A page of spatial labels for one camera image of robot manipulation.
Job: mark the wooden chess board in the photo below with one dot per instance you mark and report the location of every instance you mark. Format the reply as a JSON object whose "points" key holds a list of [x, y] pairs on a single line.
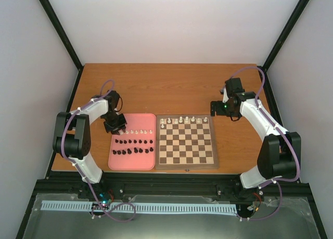
{"points": [[185, 146]]}

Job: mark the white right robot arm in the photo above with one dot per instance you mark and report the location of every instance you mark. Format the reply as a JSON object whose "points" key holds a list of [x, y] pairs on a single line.
{"points": [[279, 156]]}

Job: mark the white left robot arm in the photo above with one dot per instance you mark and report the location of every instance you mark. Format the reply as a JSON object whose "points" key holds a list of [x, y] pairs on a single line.
{"points": [[72, 134]]}

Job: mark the pink plastic tray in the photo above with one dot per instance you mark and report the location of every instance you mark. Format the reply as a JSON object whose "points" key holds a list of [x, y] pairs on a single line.
{"points": [[134, 161]]}

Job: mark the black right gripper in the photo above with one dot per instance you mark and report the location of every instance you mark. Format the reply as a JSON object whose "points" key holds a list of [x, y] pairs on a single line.
{"points": [[219, 110]]}

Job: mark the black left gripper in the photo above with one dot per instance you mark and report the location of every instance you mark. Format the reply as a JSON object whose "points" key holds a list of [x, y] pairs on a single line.
{"points": [[121, 126]]}

